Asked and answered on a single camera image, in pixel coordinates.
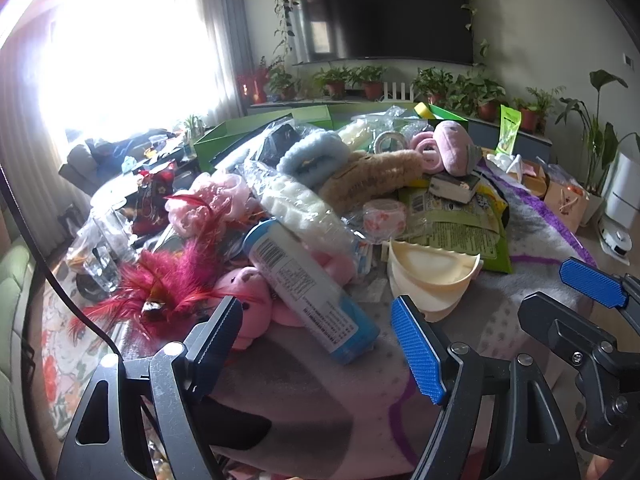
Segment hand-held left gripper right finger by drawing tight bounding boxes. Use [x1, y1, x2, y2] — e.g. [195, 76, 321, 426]
[390, 295, 583, 480]

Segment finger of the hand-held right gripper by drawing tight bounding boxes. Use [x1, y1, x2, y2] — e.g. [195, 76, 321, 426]
[560, 258, 640, 311]
[518, 292, 640, 411]

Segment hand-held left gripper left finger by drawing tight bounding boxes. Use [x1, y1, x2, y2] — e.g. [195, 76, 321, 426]
[56, 296, 244, 480]

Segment cream plastic bowl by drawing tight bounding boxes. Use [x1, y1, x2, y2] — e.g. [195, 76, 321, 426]
[387, 238, 485, 323]

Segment magenta feather ornament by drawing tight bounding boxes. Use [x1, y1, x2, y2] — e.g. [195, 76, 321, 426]
[67, 237, 238, 343]

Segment blue white cylinder can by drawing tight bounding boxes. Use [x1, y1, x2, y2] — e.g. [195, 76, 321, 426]
[242, 220, 382, 367]

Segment white sponges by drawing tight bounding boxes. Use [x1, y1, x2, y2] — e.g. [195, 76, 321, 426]
[235, 160, 371, 271]

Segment pink plush bear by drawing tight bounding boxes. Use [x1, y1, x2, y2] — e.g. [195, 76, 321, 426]
[210, 265, 308, 352]

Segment tan paper bag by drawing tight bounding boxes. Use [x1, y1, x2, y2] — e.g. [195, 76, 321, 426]
[542, 177, 591, 233]

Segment green snack packet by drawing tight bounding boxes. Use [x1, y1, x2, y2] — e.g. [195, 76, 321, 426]
[395, 180, 513, 275]

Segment glass cup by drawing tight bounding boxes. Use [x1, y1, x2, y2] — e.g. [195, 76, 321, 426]
[82, 207, 136, 293]

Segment pink printed tape roll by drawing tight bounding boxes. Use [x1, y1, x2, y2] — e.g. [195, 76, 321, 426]
[361, 199, 408, 241]

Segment large leafy floor plant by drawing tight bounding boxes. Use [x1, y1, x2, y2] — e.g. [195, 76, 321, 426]
[555, 70, 640, 196]

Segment white glove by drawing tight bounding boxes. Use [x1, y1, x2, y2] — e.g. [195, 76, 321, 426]
[487, 152, 523, 176]

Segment pink organza scrunchie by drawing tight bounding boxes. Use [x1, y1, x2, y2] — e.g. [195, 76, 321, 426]
[165, 172, 261, 238]

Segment red patterned pouch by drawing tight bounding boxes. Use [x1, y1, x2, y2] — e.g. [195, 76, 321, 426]
[131, 160, 176, 236]

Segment floral printed mat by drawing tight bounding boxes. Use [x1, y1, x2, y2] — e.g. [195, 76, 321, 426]
[40, 285, 131, 441]

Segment small dark box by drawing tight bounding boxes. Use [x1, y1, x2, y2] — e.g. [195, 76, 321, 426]
[430, 172, 483, 205]

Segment green pouch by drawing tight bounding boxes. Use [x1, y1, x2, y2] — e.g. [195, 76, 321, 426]
[495, 104, 522, 156]

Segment dark round coffee table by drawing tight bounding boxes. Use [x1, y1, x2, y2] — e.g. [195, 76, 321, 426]
[92, 150, 211, 226]

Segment beige plush toy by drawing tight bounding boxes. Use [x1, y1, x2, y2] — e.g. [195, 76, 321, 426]
[317, 149, 426, 213]

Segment pink plush toy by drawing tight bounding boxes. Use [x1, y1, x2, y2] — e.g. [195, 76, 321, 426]
[432, 121, 476, 177]

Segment black item in clear bag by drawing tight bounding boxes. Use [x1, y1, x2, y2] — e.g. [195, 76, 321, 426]
[260, 122, 306, 166]

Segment spider plant in glass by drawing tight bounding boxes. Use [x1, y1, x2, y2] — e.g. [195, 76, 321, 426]
[182, 114, 206, 143]

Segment clear tape roll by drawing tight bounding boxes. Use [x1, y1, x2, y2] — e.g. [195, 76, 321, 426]
[372, 130, 407, 153]

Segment grey sofa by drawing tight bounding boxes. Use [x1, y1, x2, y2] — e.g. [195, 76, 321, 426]
[59, 132, 181, 183]

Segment clear plastic bag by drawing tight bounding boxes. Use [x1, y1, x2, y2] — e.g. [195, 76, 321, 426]
[340, 107, 426, 151]

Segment red flower decoration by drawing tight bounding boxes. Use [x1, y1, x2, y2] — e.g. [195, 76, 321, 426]
[236, 67, 271, 106]

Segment row of potted plants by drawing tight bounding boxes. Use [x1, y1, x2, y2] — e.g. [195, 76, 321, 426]
[262, 57, 566, 133]

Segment taupe curtain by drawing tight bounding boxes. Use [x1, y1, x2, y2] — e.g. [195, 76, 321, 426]
[0, 30, 66, 196]

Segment trailing vine plant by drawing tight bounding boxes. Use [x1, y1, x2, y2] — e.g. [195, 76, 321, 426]
[459, 0, 491, 66]
[272, 0, 303, 63]

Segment grey curtain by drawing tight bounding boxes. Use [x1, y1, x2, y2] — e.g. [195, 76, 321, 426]
[142, 0, 251, 123]

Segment window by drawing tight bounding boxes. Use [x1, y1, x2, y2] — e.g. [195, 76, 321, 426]
[42, 0, 216, 131]

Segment black cable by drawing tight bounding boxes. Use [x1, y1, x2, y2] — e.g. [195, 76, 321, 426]
[0, 162, 126, 361]

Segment pink plush ring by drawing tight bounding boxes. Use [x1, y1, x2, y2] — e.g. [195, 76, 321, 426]
[410, 132, 443, 171]

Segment wall television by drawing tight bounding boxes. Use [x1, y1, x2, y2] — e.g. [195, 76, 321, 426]
[287, 0, 475, 66]

